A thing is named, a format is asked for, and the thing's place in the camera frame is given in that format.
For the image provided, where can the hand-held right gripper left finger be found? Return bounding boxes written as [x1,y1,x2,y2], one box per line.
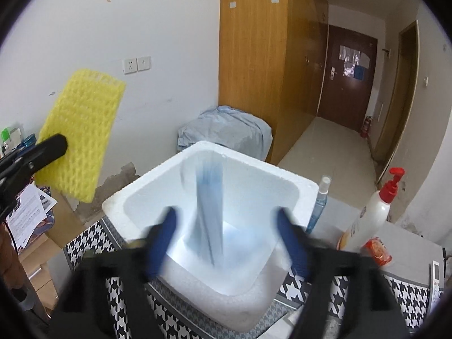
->
[49,207,177,339]

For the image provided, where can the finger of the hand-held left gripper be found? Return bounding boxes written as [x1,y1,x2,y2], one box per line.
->
[21,133,68,172]

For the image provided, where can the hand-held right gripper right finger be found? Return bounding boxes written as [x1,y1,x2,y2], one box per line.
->
[275,208,403,339]

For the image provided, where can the yellow mesh sponge cloth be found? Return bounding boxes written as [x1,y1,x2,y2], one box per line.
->
[35,69,127,203]

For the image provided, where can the white foam box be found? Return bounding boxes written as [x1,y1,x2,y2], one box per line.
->
[102,140,320,333]

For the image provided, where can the printed paper sheets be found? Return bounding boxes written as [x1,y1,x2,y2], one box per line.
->
[6,184,59,248]

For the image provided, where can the blue spray bottle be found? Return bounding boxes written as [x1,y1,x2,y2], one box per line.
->
[305,175,333,234]

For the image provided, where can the houndstooth tablecloth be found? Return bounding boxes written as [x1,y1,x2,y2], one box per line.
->
[64,215,442,339]

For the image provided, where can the wooden side table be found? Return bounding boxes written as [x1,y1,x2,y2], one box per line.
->
[16,184,86,312]

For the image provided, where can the white pump bottle red cap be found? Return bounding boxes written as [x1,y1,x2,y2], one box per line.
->
[340,167,407,254]

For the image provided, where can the red snack packet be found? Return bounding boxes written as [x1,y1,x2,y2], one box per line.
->
[360,237,394,268]

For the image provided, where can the blue-grey cloth cover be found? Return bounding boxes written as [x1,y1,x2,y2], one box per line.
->
[177,105,273,160]

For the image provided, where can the red fire extinguisher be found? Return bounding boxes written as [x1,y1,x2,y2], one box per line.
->
[359,115,373,138]

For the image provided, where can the white remote control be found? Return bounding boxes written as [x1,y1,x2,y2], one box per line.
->
[429,259,444,305]

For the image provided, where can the dark brown entrance door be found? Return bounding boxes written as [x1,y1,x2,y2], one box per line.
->
[316,24,378,128]

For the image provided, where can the wooden side door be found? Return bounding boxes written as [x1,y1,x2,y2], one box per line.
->
[372,19,421,165]

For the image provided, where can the wooden wardrobe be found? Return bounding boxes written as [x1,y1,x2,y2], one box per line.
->
[218,0,329,165]

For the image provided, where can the paper notices on door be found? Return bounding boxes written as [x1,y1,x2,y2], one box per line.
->
[338,45,372,79]

